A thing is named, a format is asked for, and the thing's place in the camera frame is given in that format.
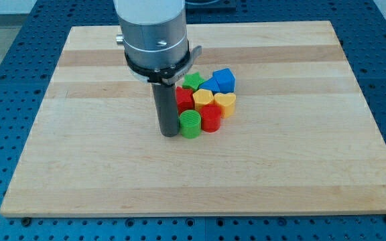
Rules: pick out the green star block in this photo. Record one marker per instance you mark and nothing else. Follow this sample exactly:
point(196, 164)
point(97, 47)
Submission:
point(192, 81)

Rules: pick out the blue triangle block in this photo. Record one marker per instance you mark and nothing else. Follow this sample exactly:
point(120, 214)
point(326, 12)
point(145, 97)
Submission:
point(211, 85)

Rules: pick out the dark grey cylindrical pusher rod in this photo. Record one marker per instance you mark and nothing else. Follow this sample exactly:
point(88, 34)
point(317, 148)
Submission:
point(167, 109)

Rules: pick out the green cylinder block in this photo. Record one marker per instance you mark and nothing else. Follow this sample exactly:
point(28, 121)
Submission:
point(190, 124)

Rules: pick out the yellow hexagon block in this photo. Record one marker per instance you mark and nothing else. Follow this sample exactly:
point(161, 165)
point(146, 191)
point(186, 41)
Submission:
point(202, 97)

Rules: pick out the red angular block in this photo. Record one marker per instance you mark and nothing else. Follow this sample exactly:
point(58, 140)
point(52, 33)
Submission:
point(184, 99)

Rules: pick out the light wooden board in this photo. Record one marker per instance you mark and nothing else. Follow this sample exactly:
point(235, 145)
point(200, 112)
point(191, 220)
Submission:
point(302, 140)

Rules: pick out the blue cube block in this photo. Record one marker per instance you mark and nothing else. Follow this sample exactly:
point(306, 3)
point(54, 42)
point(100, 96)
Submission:
point(225, 80)

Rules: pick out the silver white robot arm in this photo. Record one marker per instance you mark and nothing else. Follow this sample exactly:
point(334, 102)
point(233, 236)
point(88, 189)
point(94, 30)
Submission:
point(155, 39)

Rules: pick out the yellow heart block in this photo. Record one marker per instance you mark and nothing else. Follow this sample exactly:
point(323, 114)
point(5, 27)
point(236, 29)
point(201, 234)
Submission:
point(226, 102)

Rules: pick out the red cylinder block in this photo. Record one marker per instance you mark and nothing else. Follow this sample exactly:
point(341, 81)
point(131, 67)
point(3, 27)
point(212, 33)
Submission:
point(211, 118)

